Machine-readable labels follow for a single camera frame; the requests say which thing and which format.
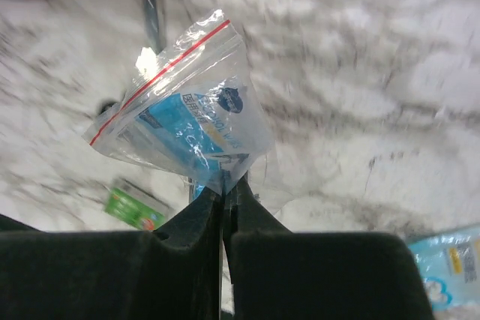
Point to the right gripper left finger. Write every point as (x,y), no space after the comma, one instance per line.
(177,272)

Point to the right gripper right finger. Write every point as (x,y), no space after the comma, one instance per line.
(257,252)

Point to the small green box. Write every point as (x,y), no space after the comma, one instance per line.
(136,208)

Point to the blue packets clear bag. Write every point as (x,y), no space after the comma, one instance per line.
(191,109)

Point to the black handled scissors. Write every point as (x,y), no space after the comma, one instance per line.
(153,24)

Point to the blue yellow plaster pack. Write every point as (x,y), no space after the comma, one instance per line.
(449,266)

